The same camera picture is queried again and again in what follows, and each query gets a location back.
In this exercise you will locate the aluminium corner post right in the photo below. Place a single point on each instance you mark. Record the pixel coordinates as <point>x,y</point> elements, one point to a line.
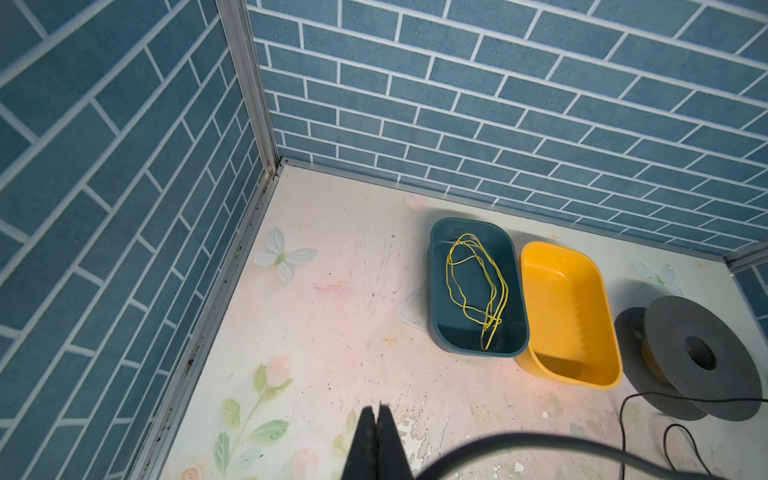
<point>747,257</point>

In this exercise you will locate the aluminium corner post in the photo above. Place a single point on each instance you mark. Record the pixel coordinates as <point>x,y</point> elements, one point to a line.
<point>239,34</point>
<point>747,257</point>

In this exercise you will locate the yellow plastic bin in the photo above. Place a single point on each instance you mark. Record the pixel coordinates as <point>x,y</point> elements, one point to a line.
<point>572,336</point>

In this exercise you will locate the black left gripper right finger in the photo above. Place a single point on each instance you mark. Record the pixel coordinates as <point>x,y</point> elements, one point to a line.
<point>391,460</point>

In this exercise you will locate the dark grey perforated spool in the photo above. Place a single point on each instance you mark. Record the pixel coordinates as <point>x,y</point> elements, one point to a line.
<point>686,362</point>

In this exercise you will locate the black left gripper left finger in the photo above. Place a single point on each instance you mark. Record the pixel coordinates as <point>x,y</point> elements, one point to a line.
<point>362,459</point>

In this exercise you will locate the aluminium corner post left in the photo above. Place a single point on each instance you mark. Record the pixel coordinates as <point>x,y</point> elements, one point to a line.
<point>239,34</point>

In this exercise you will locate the dark teal plastic bin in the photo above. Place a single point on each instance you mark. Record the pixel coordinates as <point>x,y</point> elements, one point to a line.
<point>474,290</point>

